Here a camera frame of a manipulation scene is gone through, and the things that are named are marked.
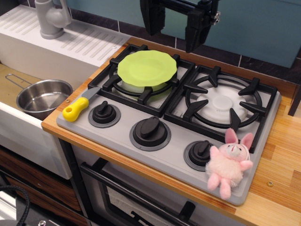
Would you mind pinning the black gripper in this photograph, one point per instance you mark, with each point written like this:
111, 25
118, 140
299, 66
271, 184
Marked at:
198, 24

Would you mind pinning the pink stuffed rabbit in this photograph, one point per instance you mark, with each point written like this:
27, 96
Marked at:
228, 163

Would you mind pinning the green plastic plate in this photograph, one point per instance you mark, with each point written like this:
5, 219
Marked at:
147, 68

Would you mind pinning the black left burner grate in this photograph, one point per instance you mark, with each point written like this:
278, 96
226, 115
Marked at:
151, 99

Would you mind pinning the black burner grate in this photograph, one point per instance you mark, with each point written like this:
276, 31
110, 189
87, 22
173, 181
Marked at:
211, 101
151, 99

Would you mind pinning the black right burner grate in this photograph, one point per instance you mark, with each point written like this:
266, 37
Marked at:
211, 101

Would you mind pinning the grey toy stove top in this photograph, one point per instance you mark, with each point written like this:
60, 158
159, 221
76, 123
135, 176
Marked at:
169, 159

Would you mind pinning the black middle stove knob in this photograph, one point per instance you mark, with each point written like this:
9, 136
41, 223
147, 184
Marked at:
150, 134

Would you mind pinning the black stove knob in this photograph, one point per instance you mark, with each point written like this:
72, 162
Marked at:
104, 115
197, 155
150, 134

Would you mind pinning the black left stove knob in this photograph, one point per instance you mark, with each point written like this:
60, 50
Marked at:
104, 115

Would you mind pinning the grey toy faucet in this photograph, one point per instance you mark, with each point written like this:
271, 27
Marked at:
52, 20

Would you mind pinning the black right stove knob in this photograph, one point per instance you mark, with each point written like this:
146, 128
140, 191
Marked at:
197, 155

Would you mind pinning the white toy sink unit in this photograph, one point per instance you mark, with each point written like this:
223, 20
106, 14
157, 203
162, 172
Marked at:
25, 57

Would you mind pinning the small steel saucepan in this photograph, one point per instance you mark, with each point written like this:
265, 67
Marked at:
41, 98

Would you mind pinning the toy oven door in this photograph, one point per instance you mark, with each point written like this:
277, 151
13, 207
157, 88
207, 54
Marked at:
128, 199

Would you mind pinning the wooden drawer front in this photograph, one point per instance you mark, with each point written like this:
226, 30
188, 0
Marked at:
40, 178

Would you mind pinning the yellow handled toy knife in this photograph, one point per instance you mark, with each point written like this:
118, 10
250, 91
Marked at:
72, 112

